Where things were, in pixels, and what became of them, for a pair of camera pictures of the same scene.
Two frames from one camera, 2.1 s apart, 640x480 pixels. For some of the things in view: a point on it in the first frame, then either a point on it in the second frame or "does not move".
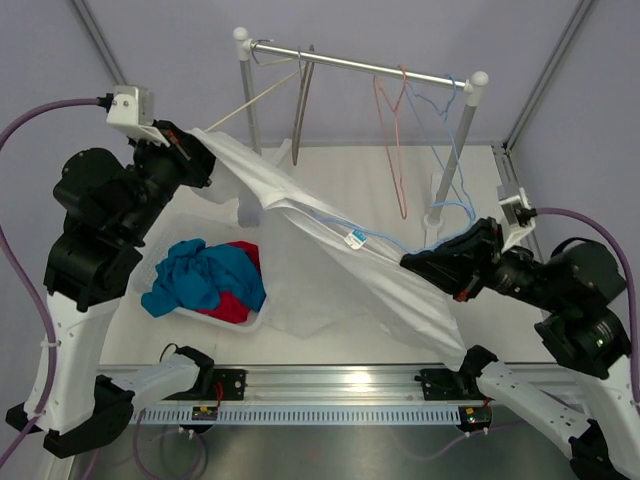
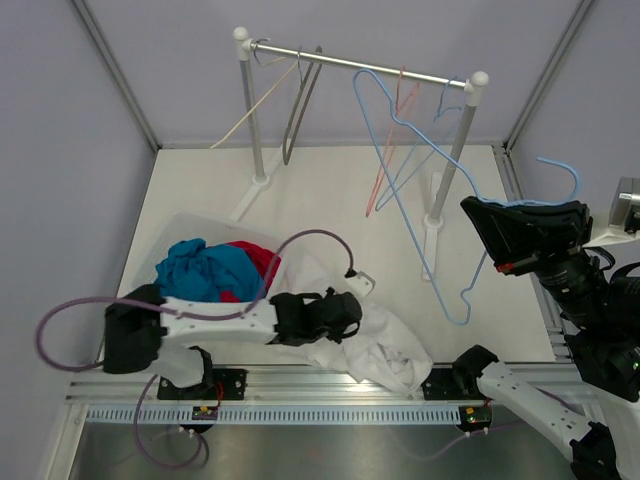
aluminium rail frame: [326, 386] does not move
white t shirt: [360, 271] to [378, 351]
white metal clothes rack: [473, 87] does not move
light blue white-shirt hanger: [389, 234] to [473, 187]
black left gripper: [187, 149] to [336, 335]
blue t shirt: [195, 274] does not move
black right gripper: [453, 266] to [527, 233]
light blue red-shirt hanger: [445, 112] to [380, 204]
